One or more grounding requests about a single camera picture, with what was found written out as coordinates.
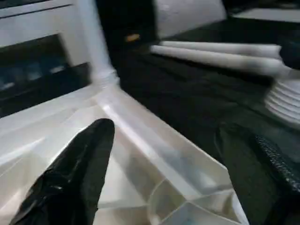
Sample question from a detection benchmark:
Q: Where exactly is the white plastic table top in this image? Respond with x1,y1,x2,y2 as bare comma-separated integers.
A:
0,83,249,225

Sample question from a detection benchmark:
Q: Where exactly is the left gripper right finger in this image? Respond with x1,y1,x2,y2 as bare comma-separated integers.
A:
254,135,300,225

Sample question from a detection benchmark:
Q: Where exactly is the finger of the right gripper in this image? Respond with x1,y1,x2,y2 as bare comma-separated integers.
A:
280,35,300,68

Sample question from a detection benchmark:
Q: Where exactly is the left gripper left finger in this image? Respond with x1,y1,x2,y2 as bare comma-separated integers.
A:
9,118,115,225

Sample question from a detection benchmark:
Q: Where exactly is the white plastic table leg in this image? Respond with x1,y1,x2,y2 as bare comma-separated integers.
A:
263,67,300,129
78,0,120,88
150,45,290,76
160,41,282,59

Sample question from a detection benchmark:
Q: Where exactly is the black box with gold label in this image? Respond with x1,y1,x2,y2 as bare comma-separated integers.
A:
96,0,160,56

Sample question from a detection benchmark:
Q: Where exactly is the flat white board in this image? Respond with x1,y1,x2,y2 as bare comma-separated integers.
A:
231,8,300,24

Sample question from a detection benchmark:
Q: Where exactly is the white panel with screw holes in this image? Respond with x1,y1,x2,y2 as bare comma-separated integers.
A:
154,0,228,39

